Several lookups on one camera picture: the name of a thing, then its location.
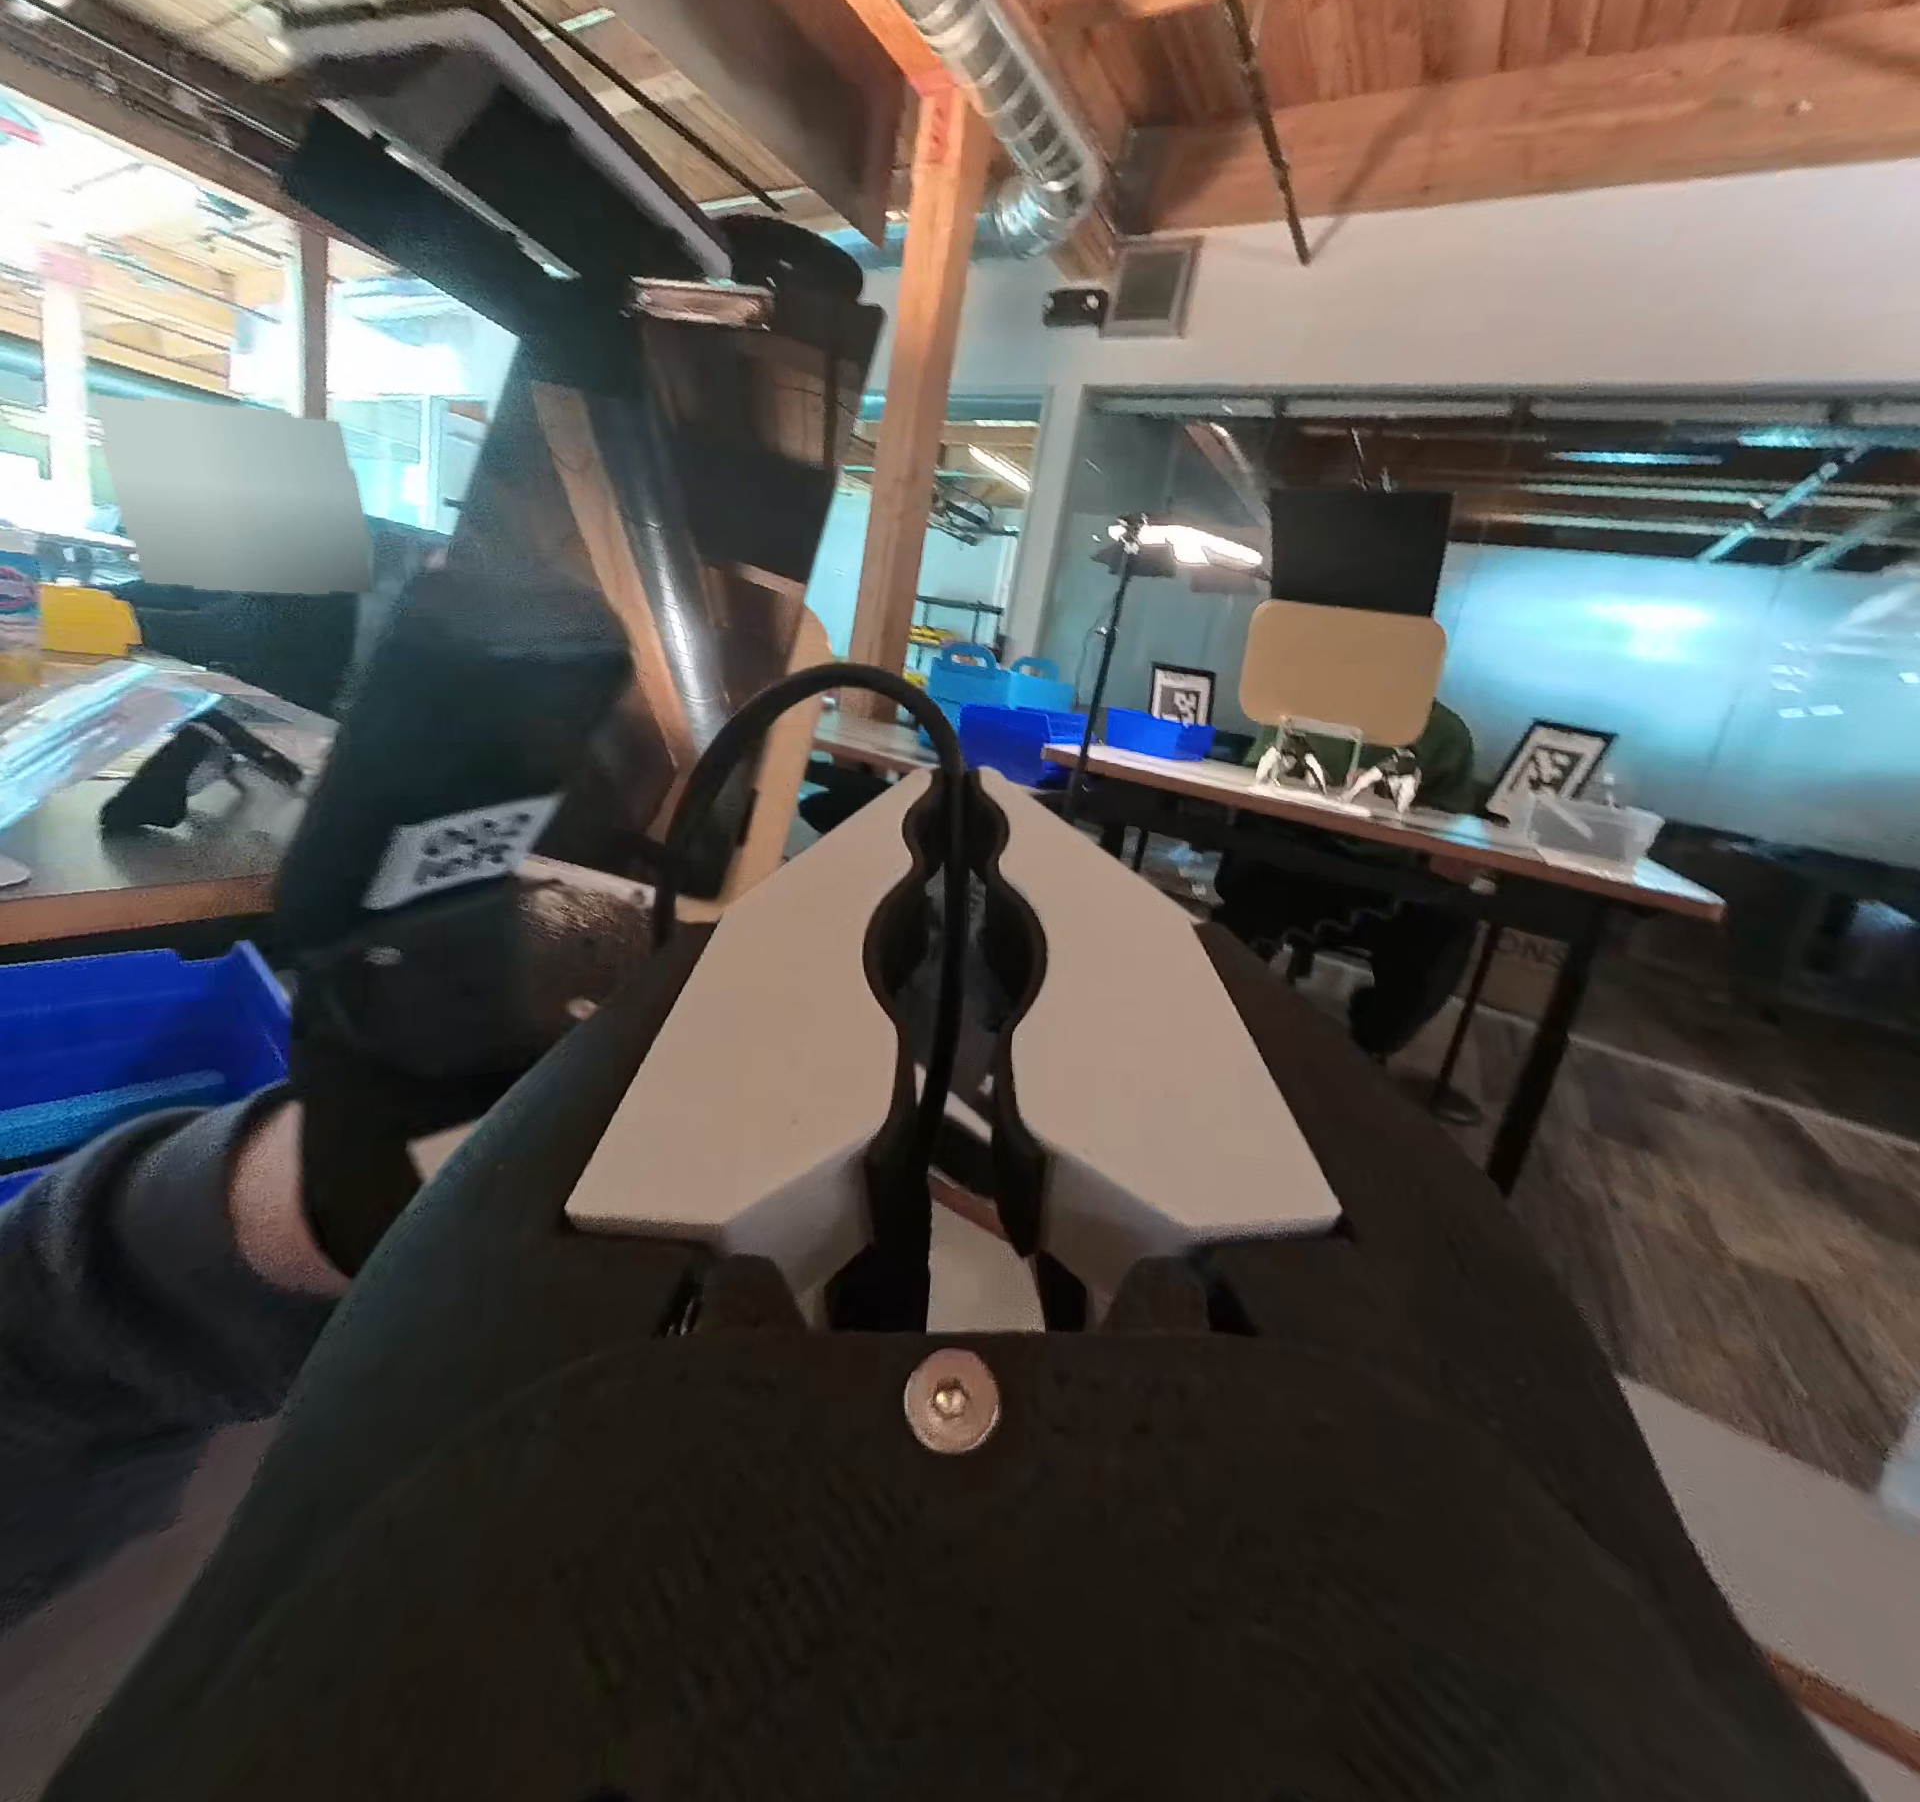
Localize clear plastic box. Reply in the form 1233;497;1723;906
1525;788;1668;862

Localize black hanging ceiling cable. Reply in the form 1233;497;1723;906
1187;0;1319;271

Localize wooden-edged side table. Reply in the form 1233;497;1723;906
805;708;1070;845

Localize silver ventilation duct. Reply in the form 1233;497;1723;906
813;0;1124;267

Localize tripod studio light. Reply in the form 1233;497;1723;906
1063;508;1266;823

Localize person's left forearm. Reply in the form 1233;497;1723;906
0;1082;350;1632

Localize cardboard box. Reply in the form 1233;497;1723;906
1459;913;1580;1028

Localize large blue storage bin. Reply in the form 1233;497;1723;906
0;935;298;1180

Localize wall air vent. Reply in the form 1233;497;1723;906
1099;235;1205;339

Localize person's left hand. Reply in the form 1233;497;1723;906
227;1095;354;1302

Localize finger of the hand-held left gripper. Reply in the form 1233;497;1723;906
279;0;740;339

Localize black monitor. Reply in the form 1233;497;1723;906
1262;485;1458;621

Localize container with colourful label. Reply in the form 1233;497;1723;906
0;556;52;699

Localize yellow storage bin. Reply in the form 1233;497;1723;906
34;583;147;660

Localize wooden post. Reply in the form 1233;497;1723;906
848;83;996;728

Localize black stand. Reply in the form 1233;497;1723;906
95;710;306;839

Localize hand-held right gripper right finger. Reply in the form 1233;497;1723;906
957;769;1341;1272

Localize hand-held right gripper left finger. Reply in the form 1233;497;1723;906
567;772;949;1302

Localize large framed printed tag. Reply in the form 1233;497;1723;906
1481;719;1620;831

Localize white grippers on clear stand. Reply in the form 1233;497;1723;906
1250;719;1432;810

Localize wide blue storage bin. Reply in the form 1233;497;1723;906
957;701;1093;793

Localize long wooden-edged table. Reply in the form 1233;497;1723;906
1038;737;1730;1195

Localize blue bin with handle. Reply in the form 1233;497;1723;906
927;639;1077;716

